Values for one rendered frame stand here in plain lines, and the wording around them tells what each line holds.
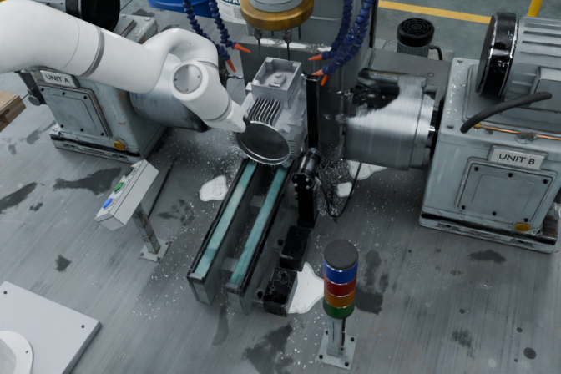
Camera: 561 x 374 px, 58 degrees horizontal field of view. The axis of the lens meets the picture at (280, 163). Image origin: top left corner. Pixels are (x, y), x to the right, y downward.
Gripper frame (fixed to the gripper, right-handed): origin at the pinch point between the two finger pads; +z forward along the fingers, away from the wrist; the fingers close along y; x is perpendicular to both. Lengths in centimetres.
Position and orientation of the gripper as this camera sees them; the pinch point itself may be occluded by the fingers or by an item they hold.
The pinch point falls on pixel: (235, 125)
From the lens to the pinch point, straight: 129.1
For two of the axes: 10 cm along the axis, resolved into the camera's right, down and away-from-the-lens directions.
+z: 2.1, 2.2, 9.5
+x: 2.3, -9.6, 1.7
